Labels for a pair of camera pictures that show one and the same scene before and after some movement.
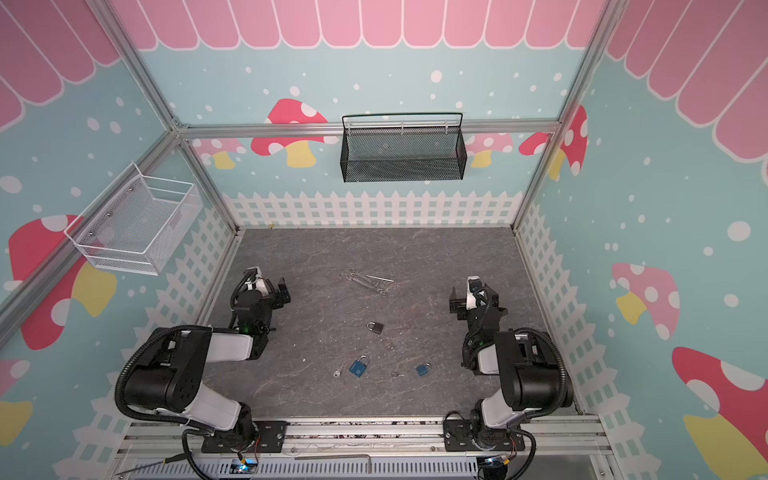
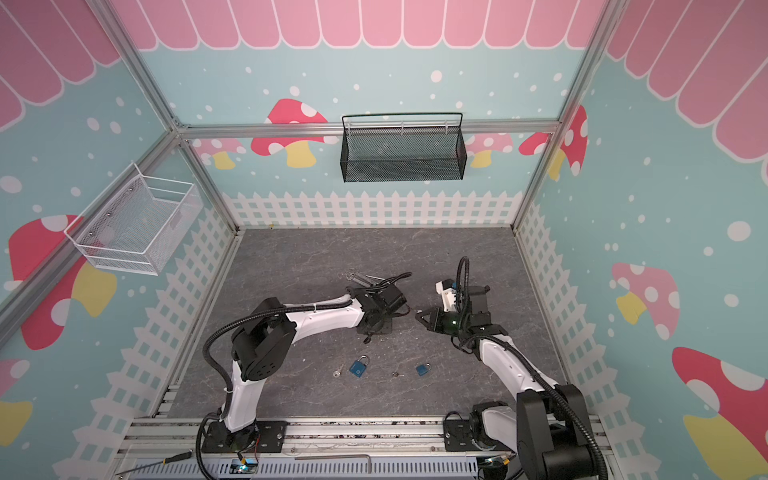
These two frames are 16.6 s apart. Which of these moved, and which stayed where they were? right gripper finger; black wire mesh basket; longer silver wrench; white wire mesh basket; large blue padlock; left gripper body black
Moved: left gripper body black; right gripper finger
Stayed: longer silver wrench; large blue padlock; white wire mesh basket; black wire mesh basket
